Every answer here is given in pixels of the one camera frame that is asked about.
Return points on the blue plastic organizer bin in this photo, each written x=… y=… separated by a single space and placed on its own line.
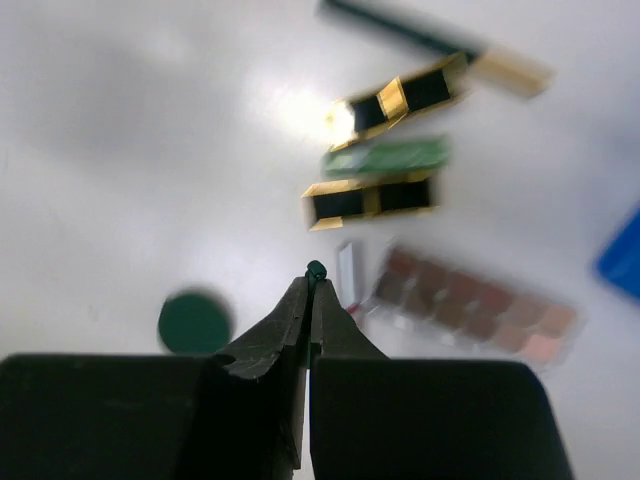
x=617 y=263

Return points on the upper black gold lipstick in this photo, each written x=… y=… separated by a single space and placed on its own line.
x=361 y=117

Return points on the green lip balm tube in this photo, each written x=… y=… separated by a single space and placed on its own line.
x=381 y=158

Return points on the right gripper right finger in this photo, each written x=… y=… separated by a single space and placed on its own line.
x=373 y=417

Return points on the lower black gold lipstick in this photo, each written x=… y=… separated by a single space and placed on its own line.
x=333 y=204

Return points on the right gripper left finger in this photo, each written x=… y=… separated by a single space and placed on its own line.
x=234 y=414

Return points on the red lip gloss tube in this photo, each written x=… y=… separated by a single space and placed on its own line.
x=351 y=275

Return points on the dark green mascara tube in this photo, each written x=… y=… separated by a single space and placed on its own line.
x=498 y=65

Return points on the eyeshadow palette clear case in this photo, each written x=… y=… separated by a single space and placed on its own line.
x=471 y=311

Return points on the green round compact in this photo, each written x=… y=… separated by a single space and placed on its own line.
x=316 y=272
x=195 y=321

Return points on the black gold lipstick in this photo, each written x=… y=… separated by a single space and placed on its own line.
x=333 y=204
x=361 y=117

